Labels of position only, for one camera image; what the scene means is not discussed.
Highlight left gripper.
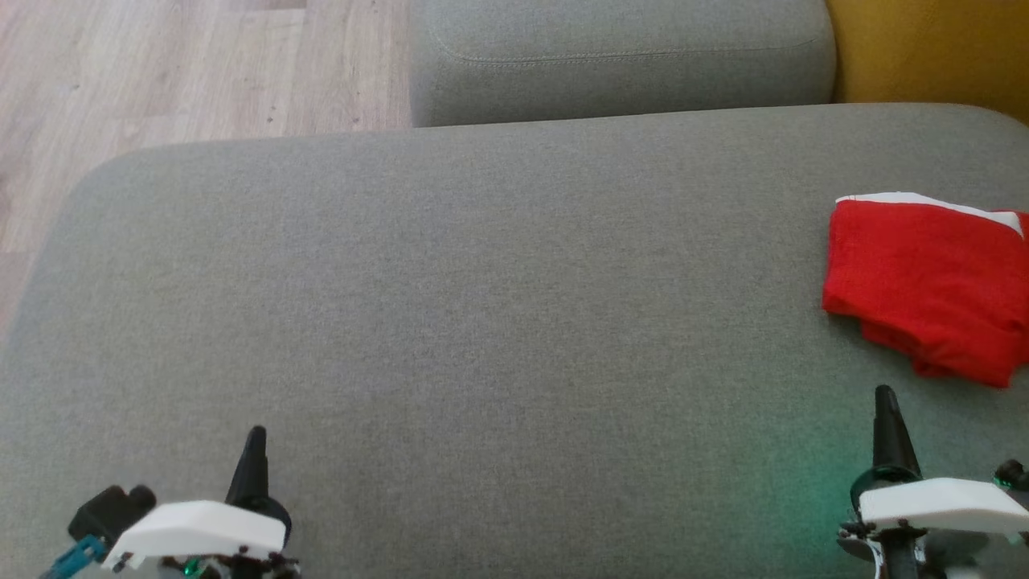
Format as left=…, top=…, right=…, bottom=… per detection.
left=161, top=426, right=300, bottom=579

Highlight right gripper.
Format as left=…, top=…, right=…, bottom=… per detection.
left=838, top=384, right=925, bottom=579

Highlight red shorts with white trim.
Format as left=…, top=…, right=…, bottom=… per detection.
left=820, top=191, right=1029, bottom=379

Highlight grey fabric sofa seat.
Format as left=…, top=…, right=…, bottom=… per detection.
left=0, top=103, right=1029, bottom=579

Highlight yellow upholstered cushion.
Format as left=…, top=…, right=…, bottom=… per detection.
left=824, top=0, right=1029, bottom=127

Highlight grey sofa back cushion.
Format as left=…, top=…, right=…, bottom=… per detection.
left=408, top=0, right=838, bottom=129

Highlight teal left camera connector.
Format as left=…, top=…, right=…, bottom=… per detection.
left=42, top=535, right=111, bottom=579

